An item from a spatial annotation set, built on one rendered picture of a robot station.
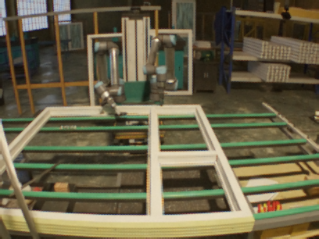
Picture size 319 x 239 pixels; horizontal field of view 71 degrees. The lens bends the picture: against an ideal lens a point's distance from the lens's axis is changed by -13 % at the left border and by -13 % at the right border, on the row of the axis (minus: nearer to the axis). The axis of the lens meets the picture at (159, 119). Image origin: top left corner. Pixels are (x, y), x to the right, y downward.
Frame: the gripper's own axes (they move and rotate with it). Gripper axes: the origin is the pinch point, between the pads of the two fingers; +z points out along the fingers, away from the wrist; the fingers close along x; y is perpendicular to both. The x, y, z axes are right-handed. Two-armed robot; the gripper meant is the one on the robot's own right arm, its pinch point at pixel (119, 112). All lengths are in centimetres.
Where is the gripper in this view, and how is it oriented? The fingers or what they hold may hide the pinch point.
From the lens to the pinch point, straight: 223.8
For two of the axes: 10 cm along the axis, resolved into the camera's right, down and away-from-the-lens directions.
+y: 7.9, -6.0, 1.1
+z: 6.1, 7.8, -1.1
